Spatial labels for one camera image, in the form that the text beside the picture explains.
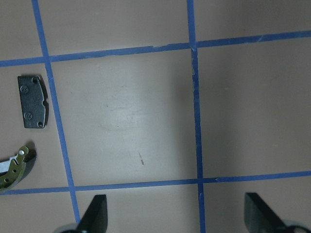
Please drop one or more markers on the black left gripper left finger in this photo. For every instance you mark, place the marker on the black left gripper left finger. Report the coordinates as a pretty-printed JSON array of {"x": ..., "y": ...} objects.
[{"x": 95, "y": 218}]

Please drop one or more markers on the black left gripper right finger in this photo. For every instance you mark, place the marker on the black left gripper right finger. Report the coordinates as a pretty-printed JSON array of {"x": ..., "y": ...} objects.
[{"x": 259, "y": 217}]

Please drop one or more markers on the olive brake shoe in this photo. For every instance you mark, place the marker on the olive brake shoe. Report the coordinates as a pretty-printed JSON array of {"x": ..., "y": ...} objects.
[{"x": 14, "y": 169}]

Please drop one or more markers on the dark grey brake pad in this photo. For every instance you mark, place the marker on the dark grey brake pad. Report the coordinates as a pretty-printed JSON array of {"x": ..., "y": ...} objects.
[{"x": 34, "y": 101}]

